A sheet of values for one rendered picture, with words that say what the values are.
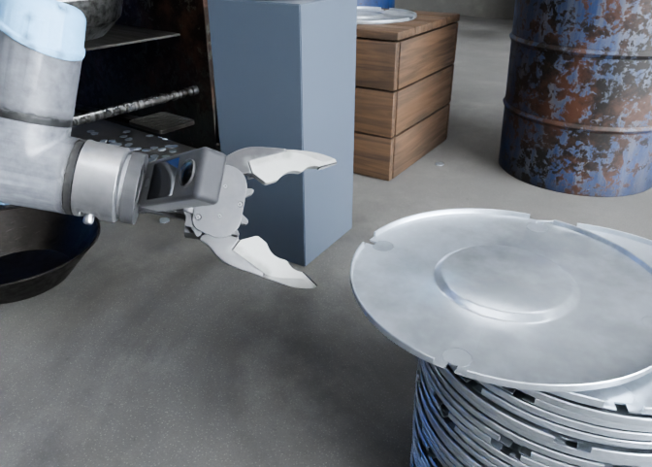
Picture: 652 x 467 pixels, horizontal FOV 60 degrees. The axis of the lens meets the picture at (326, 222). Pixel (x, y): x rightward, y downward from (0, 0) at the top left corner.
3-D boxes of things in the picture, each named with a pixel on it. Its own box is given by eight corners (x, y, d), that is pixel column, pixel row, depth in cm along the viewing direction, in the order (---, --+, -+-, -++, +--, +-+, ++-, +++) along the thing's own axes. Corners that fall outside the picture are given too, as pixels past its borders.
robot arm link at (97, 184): (83, 131, 53) (63, 216, 51) (135, 142, 54) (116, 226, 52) (96, 150, 60) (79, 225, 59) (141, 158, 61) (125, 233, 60)
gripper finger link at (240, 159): (278, 139, 60) (198, 166, 57) (280, 135, 58) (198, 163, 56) (295, 181, 59) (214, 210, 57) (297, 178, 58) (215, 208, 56)
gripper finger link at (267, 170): (315, 147, 65) (240, 173, 63) (328, 133, 59) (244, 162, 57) (326, 172, 65) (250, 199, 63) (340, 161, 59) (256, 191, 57)
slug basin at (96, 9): (158, 34, 146) (152, -8, 141) (28, 54, 122) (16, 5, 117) (83, 22, 164) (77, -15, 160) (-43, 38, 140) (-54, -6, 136)
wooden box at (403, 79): (447, 139, 167) (460, 14, 152) (389, 182, 139) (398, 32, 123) (332, 117, 186) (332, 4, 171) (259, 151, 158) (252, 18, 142)
